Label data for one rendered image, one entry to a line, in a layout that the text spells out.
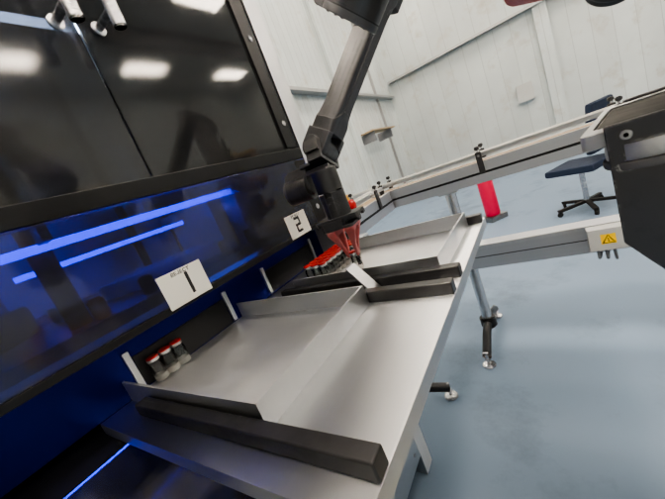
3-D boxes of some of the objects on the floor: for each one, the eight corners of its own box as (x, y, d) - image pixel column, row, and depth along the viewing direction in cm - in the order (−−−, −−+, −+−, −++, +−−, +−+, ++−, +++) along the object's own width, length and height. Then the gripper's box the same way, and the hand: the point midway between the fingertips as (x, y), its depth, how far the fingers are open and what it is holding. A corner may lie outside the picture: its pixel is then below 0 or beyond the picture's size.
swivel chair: (630, 193, 284) (613, 92, 266) (629, 211, 252) (609, 97, 233) (560, 205, 323) (540, 118, 304) (551, 222, 290) (528, 125, 271)
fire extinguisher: (509, 212, 365) (494, 155, 352) (508, 219, 342) (492, 159, 328) (481, 218, 382) (466, 164, 368) (479, 226, 359) (462, 168, 345)
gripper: (305, 201, 67) (330, 266, 71) (347, 185, 64) (372, 254, 67) (316, 196, 74) (338, 255, 77) (355, 181, 70) (377, 245, 73)
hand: (352, 252), depth 72 cm, fingers closed, pressing on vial
